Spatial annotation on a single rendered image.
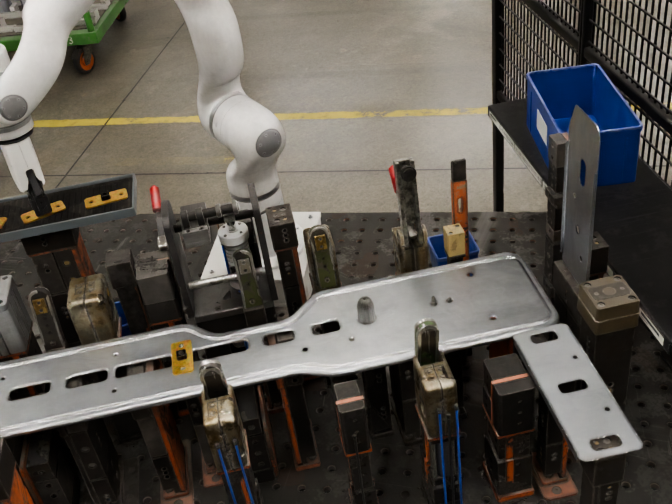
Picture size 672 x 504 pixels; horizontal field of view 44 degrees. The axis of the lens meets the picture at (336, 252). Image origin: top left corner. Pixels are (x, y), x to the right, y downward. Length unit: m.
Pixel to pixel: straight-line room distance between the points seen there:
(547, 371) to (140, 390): 0.69
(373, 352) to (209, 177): 2.68
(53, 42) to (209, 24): 0.33
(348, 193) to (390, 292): 2.18
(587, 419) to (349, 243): 1.05
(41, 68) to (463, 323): 0.85
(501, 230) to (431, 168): 1.65
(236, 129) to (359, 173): 2.11
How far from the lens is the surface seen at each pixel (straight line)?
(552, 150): 1.65
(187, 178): 4.09
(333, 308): 1.57
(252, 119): 1.80
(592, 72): 2.03
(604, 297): 1.48
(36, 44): 1.54
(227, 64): 1.77
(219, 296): 1.71
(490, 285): 1.59
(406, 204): 1.59
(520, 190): 3.69
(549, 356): 1.45
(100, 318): 1.63
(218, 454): 1.40
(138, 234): 2.45
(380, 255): 2.18
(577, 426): 1.35
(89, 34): 5.34
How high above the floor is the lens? 2.01
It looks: 36 degrees down
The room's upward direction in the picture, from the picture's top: 8 degrees counter-clockwise
